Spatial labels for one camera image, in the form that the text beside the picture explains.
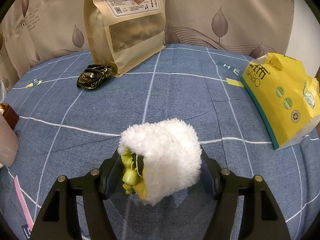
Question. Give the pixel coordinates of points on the pink ceramic mug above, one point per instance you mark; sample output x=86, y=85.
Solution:
x=7, y=142

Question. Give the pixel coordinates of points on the translucent plastic bag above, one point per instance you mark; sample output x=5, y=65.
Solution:
x=3, y=86

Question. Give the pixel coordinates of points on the yellow tissue pack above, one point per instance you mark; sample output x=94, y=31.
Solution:
x=270, y=100

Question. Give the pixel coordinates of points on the white fluffy pouch yellow lining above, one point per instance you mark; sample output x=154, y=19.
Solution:
x=170, y=155

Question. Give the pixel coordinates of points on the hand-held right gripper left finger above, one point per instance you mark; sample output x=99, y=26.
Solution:
x=112, y=177

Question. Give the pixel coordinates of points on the blue checked tablecloth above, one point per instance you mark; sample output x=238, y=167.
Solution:
x=175, y=92

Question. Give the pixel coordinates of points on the gold and red tin box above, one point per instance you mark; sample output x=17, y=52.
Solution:
x=11, y=116

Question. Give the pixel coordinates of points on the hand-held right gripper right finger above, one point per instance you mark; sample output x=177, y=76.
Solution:
x=207, y=177

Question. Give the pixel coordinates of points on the beige leaf print curtain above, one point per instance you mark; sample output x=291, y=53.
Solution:
x=225, y=17

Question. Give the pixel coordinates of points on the brown kraft paper bag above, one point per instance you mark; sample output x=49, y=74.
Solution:
x=105, y=55

